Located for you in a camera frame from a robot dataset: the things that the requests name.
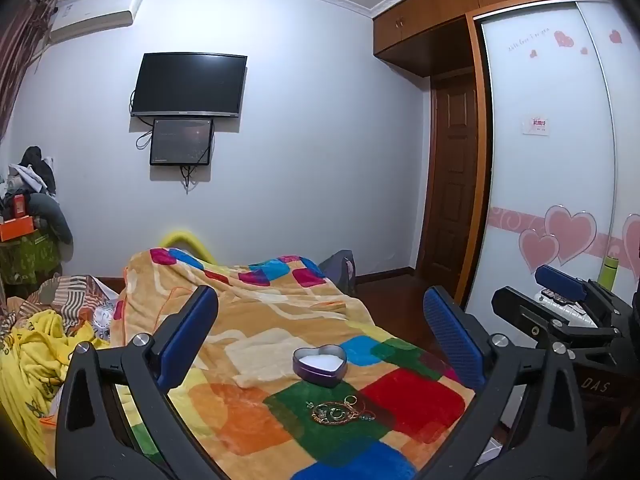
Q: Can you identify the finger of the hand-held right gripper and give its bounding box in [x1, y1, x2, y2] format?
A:
[536, 265, 633, 328]
[491, 286, 621, 356]

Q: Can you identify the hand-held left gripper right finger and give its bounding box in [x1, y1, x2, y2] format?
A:
[422, 285, 588, 480]

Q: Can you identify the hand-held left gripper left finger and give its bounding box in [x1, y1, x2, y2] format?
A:
[55, 285, 221, 480]

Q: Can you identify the purple heart-shaped tin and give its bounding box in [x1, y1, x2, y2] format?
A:
[292, 345, 348, 390]

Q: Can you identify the green bottle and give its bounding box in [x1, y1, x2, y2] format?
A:
[600, 256, 620, 292]

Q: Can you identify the colourful patchwork blanket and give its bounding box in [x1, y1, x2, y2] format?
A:
[107, 247, 476, 480]

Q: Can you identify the yellow foam tube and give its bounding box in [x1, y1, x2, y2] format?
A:
[161, 230, 218, 264]

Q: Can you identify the white heart-decal wardrobe door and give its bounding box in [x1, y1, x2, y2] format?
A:
[460, 0, 640, 313]

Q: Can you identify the striped cloth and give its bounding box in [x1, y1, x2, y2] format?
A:
[20, 274, 126, 342]

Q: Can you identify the wooden door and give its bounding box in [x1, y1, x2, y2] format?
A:
[417, 67, 488, 288]

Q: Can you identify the yellow printed blanket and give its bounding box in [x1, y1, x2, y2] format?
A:
[0, 309, 112, 461]

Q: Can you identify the green patterned bag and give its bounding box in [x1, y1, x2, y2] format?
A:
[0, 232, 63, 287]

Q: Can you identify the pile of clothes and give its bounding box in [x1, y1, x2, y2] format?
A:
[0, 146, 73, 261]

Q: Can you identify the orange box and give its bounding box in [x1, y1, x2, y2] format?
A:
[0, 216, 37, 242]

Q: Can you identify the wooden overhead cabinet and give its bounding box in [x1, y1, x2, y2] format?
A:
[372, 0, 606, 78]

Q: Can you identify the striped red curtain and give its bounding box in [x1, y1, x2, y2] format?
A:
[0, 0, 57, 141]

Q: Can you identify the white air conditioner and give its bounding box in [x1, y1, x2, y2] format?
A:
[49, 0, 146, 43]

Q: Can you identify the small black wall monitor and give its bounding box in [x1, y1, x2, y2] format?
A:
[149, 117, 216, 167]

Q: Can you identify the black wall television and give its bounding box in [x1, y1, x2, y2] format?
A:
[131, 52, 248, 118]

